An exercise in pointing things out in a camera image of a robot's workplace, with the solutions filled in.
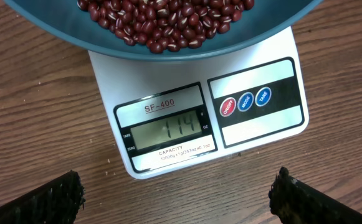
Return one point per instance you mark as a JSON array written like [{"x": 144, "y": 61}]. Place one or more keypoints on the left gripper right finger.
[{"x": 295, "y": 202}]

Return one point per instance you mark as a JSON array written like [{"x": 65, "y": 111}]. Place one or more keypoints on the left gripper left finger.
[{"x": 57, "y": 201}]

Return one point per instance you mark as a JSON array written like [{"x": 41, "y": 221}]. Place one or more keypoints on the white digital kitchen scale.
[{"x": 167, "y": 116}]

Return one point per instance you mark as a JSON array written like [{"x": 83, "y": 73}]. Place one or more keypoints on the blue metal bowl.
[{"x": 64, "y": 19}]

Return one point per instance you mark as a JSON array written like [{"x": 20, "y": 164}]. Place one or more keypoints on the red beans in bowl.
[{"x": 165, "y": 24}]

